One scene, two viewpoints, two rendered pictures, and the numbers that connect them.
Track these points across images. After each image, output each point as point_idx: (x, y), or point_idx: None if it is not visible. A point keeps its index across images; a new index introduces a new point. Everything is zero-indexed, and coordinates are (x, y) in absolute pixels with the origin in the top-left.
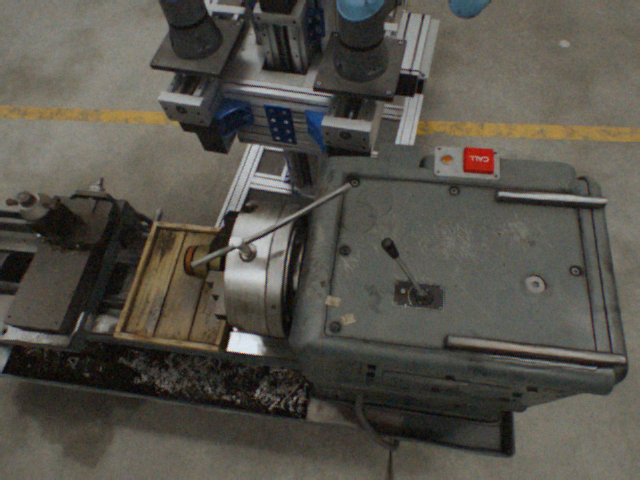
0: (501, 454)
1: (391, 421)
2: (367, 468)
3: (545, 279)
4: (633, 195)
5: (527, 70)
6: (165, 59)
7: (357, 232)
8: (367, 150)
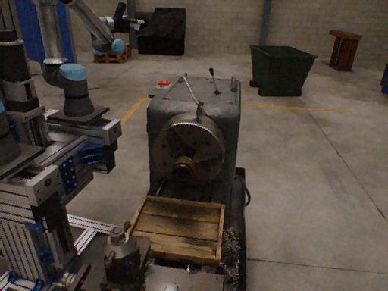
0: (244, 170)
1: (236, 202)
2: (251, 270)
3: (210, 82)
4: (120, 162)
5: None
6: (1, 169)
7: (191, 98)
8: (121, 133)
